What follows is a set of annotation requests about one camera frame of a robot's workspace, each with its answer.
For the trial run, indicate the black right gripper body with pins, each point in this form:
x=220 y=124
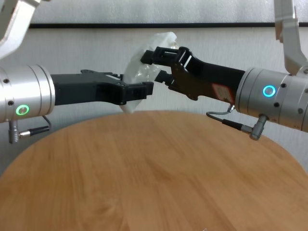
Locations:
x=211 y=79

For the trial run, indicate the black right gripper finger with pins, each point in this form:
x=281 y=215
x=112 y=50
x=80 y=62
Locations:
x=164 y=79
x=166 y=57

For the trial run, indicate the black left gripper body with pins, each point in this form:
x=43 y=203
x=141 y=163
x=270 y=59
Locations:
x=84 y=89

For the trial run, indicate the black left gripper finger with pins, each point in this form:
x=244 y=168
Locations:
x=120 y=77
x=138 y=92

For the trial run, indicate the white plastic-wrapped sandbag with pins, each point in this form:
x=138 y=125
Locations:
x=133 y=69

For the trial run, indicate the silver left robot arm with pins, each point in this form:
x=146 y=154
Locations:
x=29 y=92

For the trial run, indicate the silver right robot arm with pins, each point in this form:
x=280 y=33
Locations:
x=255 y=96

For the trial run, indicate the black wall rail strip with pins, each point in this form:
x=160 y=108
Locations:
x=96 y=25

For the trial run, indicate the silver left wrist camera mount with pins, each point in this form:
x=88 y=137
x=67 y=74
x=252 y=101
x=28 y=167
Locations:
x=14 y=24

